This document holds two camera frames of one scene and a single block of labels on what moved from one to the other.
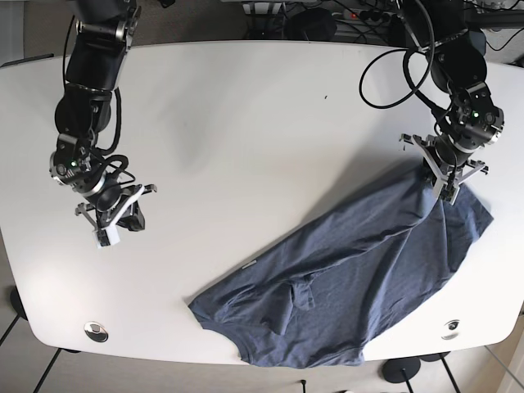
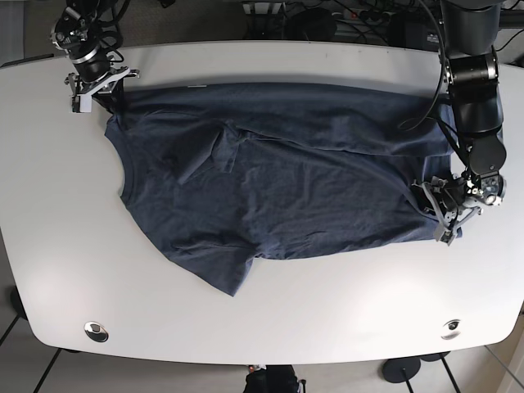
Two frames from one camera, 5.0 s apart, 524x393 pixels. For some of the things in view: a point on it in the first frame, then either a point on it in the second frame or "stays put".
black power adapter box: [311, 24] stays put
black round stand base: [392, 368] stays put
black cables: [413, 50] -> [371, 9]
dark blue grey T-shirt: [346, 289] -> [228, 175]
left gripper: [128, 214] -> [115, 102]
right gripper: [447, 184] -> [444, 200]
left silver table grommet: [96, 332] stays put
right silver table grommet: [449, 331] stays put
